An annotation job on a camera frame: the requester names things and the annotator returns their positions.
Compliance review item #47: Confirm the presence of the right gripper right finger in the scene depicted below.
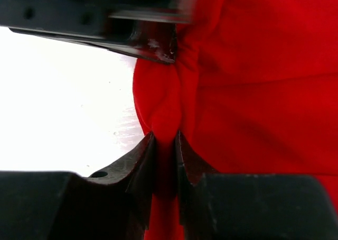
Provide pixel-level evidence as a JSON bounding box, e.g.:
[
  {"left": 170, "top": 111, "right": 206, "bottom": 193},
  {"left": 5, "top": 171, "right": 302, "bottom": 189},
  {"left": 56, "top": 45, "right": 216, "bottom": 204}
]
[{"left": 175, "top": 131, "right": 218, "bottom": 239}]

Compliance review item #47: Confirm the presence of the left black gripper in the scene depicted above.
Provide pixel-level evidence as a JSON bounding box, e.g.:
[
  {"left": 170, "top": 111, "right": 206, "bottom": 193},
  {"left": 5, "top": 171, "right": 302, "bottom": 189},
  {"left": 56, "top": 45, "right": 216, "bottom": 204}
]
[{"left": 1, "top": 0, "right": 195, "bottom": 44}]

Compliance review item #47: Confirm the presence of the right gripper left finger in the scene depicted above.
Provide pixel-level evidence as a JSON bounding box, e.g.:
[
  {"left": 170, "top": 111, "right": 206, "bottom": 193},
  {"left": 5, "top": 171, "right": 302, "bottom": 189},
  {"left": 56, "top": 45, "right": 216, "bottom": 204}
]
[{"left": 52, "top": 133, "right": 156, "bottom": 239}]

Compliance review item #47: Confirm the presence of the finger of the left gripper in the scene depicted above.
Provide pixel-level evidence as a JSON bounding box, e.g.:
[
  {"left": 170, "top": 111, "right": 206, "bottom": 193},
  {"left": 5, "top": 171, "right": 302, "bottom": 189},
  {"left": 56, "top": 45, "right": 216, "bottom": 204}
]
[{"left": 88, "top": 21, "right": 177, "bottom": 64}]

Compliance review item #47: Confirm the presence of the bright red t-shirt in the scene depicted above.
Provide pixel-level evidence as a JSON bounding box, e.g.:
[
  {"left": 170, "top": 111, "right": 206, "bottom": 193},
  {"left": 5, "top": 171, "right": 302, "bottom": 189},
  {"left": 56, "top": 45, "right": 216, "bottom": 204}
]
[{"left": 133, "top": 0, "right": 337, "bottom": 239}]

